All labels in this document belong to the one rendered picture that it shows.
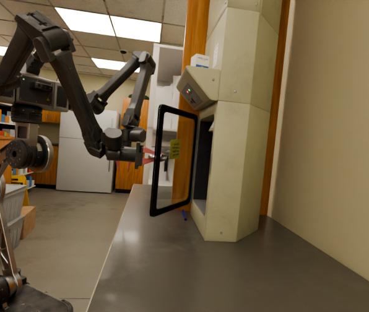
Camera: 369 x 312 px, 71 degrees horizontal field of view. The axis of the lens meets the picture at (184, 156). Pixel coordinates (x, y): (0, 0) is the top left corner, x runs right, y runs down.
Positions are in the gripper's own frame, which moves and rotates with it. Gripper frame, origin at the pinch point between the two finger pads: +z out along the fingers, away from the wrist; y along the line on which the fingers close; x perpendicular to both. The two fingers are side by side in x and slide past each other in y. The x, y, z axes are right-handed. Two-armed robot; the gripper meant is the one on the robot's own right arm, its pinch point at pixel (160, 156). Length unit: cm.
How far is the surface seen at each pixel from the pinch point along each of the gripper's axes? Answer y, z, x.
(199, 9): 67, 13, 20
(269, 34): 48, 35, -10
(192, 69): 29.8, 7.3, -17.0
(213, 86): 25.3, 14.6, -17.0
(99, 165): -59, -106, 471
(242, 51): 37.7, 23.2, -17.0
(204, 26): 60, 16, 20
